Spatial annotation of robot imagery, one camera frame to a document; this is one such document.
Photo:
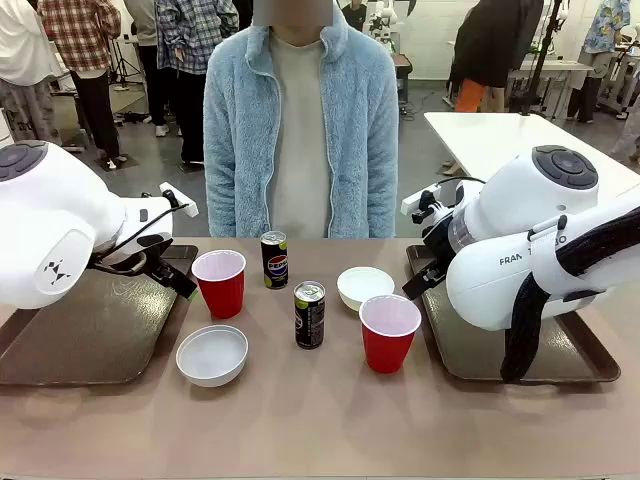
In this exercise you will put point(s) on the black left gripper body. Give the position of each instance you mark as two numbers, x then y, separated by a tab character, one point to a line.
150	251

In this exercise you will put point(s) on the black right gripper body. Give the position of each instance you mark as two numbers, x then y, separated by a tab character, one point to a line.
439	240

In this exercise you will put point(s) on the red plastic cup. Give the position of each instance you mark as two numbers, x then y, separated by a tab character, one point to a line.
220	290
387	345

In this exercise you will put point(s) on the white plastic bowl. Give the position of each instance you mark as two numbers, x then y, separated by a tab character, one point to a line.
362	285
212	357

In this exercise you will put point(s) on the black Pepsi can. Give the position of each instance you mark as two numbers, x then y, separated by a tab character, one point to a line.
274	265
310	320

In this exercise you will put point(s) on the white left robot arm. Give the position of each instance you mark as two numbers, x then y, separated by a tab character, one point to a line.
50	225

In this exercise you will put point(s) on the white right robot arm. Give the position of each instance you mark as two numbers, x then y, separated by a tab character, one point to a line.
525	210

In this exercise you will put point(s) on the brown plastic tray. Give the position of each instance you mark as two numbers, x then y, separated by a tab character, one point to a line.
475	350
100	325

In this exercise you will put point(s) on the white rectangular table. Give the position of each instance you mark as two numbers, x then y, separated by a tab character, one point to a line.
485	140

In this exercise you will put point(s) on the person in blue fleece jacket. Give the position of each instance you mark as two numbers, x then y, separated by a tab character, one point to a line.
300	140

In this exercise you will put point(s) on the person in grey top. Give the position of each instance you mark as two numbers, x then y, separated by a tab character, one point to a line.
147	65

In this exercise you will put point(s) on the white air purifier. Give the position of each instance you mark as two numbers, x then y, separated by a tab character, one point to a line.
4	125

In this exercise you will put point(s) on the person in black coat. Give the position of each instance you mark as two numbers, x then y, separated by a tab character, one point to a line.
490	45

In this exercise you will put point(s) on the person in blue plaid shirt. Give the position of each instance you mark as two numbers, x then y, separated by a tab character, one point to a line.
195	50

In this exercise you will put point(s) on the black pole stand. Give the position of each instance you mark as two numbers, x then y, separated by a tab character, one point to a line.
540	55

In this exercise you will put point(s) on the person in red plaid shirt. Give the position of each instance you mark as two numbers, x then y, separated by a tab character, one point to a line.
80	45

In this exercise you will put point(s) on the person in white clothes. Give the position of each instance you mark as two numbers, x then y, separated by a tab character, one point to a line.
20	65

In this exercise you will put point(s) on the person in floral shirt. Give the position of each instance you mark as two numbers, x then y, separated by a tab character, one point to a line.
600	45

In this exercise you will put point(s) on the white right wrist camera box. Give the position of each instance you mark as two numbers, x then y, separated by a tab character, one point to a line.
412	201

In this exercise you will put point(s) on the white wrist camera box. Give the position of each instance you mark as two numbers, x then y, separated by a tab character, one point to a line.
180	202
412	201

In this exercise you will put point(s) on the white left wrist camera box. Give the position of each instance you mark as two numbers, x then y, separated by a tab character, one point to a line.
180	202

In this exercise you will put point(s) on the black camera tripod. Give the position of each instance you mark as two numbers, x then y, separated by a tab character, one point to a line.
122	65

